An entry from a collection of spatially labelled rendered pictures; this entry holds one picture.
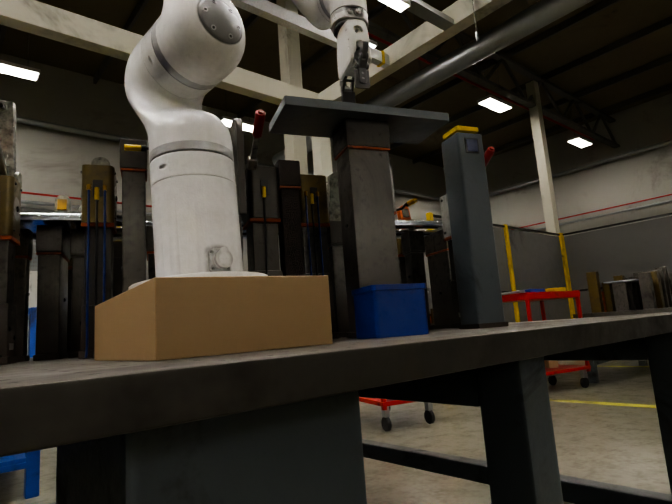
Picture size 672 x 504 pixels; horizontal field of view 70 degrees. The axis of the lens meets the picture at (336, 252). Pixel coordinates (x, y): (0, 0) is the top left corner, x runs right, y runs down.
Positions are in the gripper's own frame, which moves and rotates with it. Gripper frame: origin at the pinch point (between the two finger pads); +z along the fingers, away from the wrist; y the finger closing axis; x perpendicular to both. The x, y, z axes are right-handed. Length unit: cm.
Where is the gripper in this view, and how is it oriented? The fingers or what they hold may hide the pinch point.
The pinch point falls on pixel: (355, 94)
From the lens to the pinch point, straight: 110.9
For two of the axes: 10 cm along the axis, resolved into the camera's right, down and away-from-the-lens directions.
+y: -2.8, 1.7, 9.5
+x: -9.6, 0.2, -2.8
